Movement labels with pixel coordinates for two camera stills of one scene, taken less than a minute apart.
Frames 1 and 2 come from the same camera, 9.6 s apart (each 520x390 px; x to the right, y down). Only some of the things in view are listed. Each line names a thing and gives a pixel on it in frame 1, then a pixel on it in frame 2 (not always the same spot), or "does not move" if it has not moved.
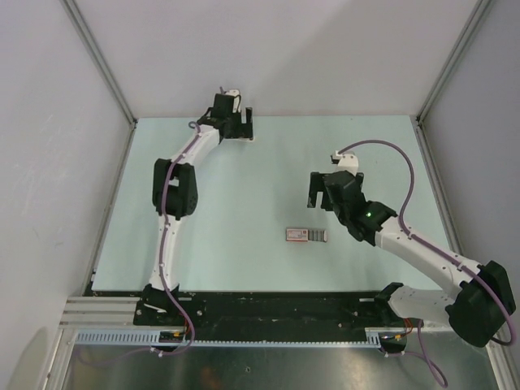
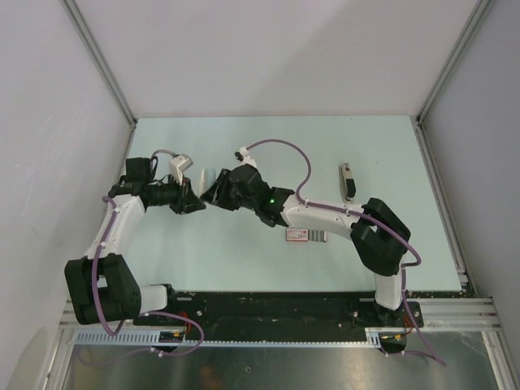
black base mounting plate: [240, 309] does not move
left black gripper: [244, 131] → [186, 201]
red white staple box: [305, 235] does not move
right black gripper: [317, 185] → [214, 196]
